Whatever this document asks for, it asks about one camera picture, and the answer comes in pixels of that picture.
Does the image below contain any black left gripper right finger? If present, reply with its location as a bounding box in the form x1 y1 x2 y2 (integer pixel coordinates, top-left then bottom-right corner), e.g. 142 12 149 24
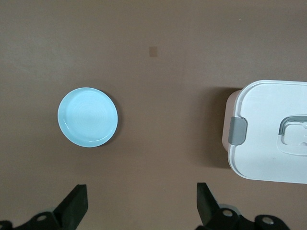
196 182 292 230

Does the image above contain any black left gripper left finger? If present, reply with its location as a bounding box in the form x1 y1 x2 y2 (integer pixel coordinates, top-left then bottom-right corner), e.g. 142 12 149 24
0 184 89 230

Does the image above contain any light blue round plate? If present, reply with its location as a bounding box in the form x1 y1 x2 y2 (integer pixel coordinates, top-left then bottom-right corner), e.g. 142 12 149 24
57 87 119 148

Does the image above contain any white lidded lunch box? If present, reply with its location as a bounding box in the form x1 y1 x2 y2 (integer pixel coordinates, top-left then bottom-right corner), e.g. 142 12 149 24
222 80 307 184

